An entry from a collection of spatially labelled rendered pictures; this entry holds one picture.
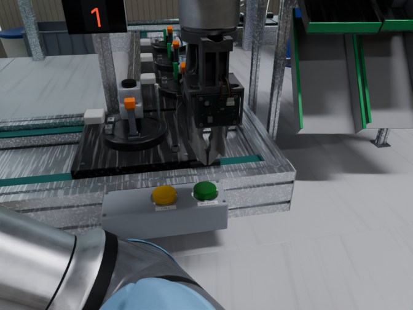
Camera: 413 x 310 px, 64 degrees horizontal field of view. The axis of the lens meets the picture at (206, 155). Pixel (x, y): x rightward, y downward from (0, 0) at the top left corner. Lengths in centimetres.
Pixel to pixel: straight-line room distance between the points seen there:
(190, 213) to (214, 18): 31
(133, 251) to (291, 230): 40
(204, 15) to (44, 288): 31
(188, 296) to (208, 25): 29
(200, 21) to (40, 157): 55
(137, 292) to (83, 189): 39
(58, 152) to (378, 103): 74
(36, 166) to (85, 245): 50
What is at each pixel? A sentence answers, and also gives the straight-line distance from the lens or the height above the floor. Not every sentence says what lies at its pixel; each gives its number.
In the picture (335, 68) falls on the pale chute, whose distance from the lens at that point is 81.
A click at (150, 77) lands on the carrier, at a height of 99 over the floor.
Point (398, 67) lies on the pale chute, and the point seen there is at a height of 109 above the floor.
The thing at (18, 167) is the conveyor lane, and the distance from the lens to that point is 83.
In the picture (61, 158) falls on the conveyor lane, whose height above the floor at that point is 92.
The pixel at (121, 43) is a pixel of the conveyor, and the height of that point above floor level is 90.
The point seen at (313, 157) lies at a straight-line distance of 90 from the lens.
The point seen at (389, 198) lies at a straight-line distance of 83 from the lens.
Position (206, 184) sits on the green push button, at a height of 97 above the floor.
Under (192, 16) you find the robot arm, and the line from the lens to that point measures 41.
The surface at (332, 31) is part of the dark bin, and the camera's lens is 68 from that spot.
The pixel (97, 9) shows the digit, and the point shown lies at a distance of 76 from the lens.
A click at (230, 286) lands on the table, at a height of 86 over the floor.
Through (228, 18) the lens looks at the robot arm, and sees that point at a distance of 41.
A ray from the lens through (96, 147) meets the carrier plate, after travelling 72.
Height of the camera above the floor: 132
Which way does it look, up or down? 32 degrees down
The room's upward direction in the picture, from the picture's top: straight up
